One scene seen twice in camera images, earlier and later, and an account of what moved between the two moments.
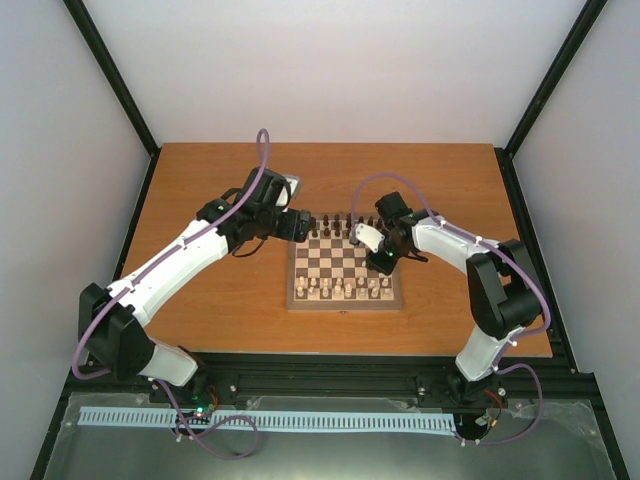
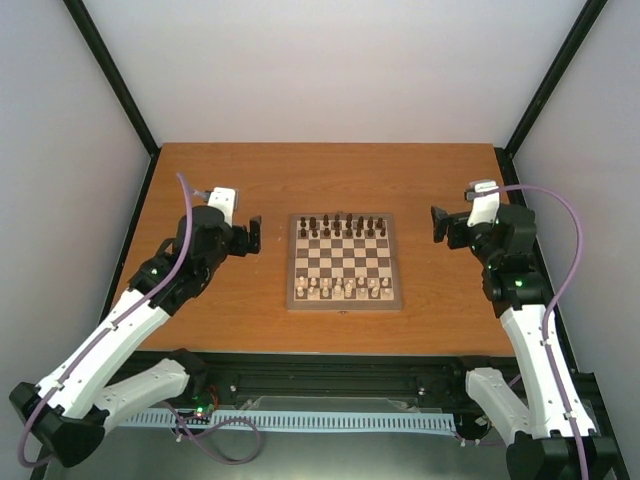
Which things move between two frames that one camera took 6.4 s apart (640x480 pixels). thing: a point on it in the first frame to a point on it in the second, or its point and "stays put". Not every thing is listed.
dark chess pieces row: [338, 225] stays put
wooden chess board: [328, 272] stays put
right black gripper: [385, 267] to [442, 221]
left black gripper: [298, 228] to [242, 245]
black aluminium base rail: [350, 378] stays put
